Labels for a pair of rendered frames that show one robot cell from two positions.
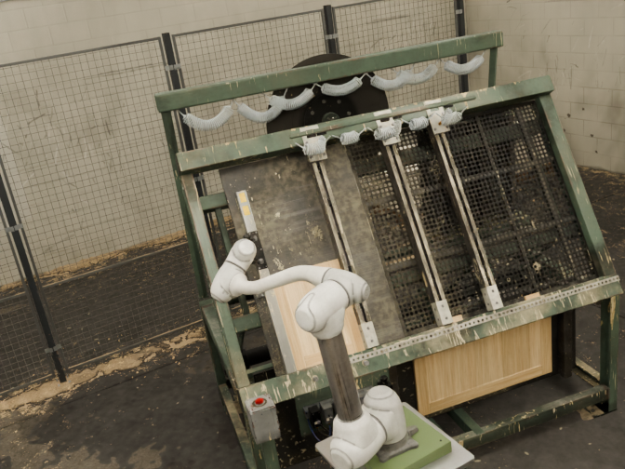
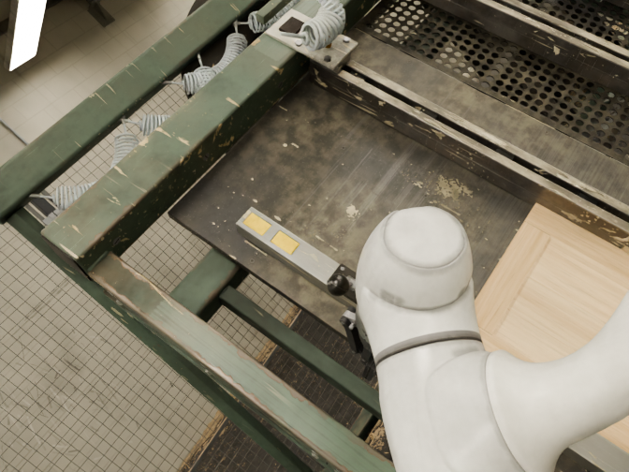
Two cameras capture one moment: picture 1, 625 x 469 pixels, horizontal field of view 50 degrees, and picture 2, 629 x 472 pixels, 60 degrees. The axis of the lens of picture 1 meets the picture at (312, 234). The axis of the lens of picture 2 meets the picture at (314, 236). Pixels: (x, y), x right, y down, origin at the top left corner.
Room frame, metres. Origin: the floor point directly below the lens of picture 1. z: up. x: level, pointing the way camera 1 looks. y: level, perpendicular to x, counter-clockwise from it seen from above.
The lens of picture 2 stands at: (2.21, 0.42, 1.83)
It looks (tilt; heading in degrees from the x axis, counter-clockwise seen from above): 13 degrees down; 352
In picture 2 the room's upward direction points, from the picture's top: 45 degrees counter-clockwise
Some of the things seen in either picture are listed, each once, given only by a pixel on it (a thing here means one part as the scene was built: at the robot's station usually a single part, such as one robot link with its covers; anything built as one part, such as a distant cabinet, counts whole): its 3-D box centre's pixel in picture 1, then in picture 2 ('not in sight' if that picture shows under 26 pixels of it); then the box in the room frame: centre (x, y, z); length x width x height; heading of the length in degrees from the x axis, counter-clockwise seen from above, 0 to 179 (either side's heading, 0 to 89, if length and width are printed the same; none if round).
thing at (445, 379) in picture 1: (484, 353); not in sight; (3.32, -0.88, 0.53); 0.90 x 0.02 x 0.55; 106
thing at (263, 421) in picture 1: (262, 419); not in sight; (2.57, 0.35, 0.84); 0.12 x 0.12 x 0.18; 16
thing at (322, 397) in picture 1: (350, 408); not in sight; (2.75, -0.05, 0.69); 0.50 x 0.14 x 0.24; 106
